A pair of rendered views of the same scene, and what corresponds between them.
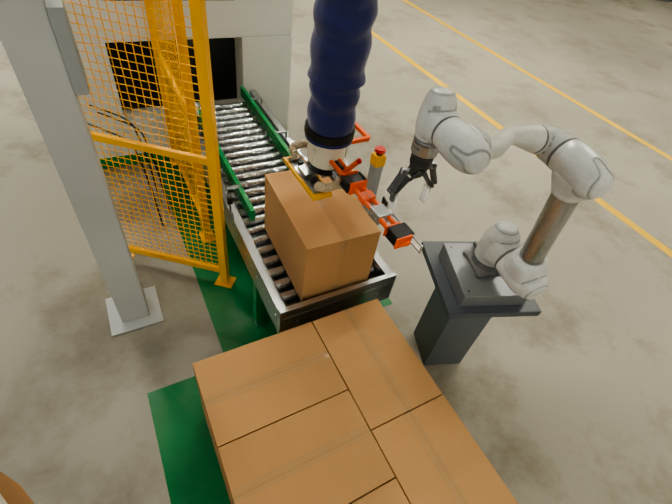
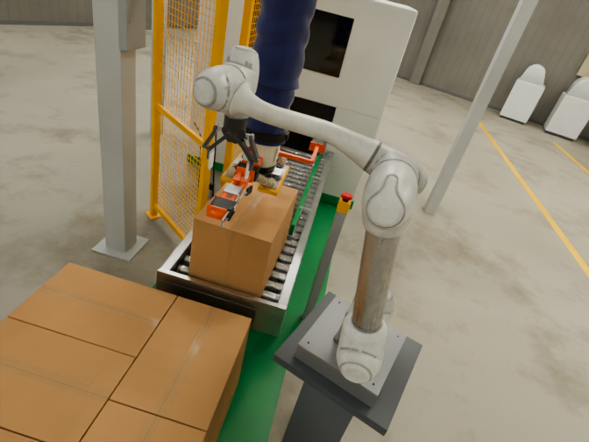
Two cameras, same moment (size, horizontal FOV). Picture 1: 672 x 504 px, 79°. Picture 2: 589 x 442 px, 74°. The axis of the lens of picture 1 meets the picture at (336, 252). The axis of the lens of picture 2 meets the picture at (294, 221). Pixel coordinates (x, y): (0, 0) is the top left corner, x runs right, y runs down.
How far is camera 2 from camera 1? 1.28 m
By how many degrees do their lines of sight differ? 32
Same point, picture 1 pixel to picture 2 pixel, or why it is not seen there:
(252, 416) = (52, 317)
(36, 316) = (72, 216)
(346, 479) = (39, 413)
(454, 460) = not seen: outside the picture
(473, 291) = (313, 345)
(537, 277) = (357, 348)
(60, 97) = (111, 48)
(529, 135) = (351, 139)
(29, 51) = (103, 13)
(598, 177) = (377, 191)
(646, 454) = not seen: outside the picture
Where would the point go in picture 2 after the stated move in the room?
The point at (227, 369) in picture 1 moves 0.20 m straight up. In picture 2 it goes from (81, 280) to (78, 249)
